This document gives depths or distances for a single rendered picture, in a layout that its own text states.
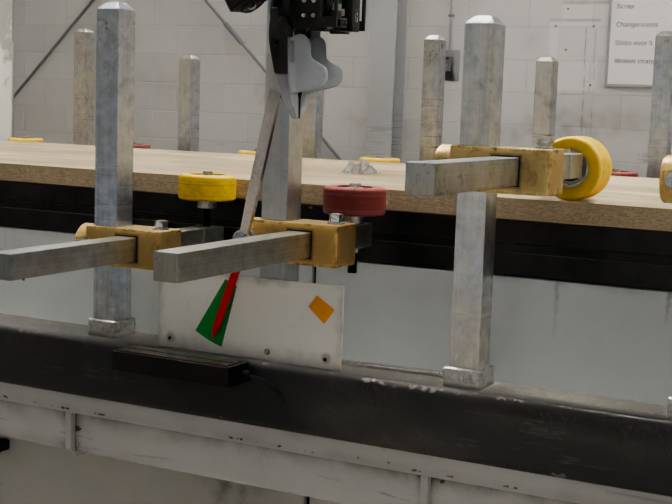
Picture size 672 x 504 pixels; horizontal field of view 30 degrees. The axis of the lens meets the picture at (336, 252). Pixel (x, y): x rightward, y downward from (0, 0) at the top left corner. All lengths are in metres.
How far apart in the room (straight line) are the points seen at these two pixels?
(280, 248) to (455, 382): 0.25
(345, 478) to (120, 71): 0.58
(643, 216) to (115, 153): 0.66
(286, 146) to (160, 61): 8.84
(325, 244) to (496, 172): 0.26
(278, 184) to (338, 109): 7.97
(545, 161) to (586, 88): 7.41
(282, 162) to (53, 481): 0.82
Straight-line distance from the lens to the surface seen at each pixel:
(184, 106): 2.88
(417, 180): 1.15
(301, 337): 1.49
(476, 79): 1.39
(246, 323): 1.53
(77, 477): 2.07
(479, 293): 1.40
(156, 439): 1.67
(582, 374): 1.60
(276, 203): 1.50
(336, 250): 1.45
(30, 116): 11.14
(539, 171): 1.35
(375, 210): 1.57
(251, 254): 1.35
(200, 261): 1.27
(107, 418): 1.70
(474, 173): 1.24
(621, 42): 8.69
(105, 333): 1.65
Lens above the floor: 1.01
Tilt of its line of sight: 7 degrees down
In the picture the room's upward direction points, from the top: 2 degrees clockwise
